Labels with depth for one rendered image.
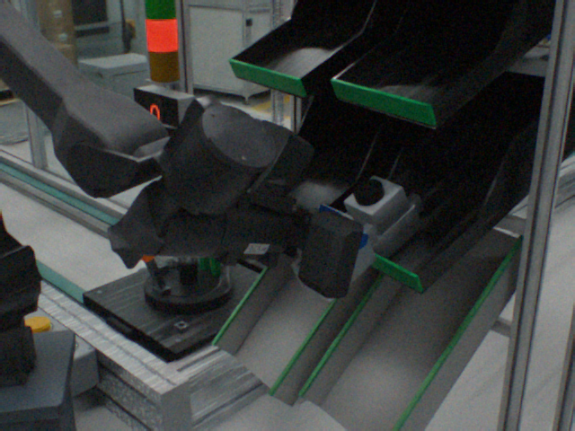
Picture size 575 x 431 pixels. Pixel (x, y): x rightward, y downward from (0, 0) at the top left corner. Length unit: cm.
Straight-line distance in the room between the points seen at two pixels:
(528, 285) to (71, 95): 47
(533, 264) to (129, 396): 56
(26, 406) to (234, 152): 41
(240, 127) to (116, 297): 68
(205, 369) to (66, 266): 49
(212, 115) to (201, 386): 57
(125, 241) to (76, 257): 87
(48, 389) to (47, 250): 69
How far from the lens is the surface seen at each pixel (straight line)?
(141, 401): 99
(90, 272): 135
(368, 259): 66
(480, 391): 113
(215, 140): 47
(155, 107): 123
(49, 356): 85
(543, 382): 117
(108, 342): 106
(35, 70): 59
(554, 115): 70
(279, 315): 91
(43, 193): 169
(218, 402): 102
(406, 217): 72
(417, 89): 68
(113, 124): 55
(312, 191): 83
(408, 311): 83
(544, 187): 72
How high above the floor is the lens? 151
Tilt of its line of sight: 23 degrees down
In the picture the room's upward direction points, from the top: straight up
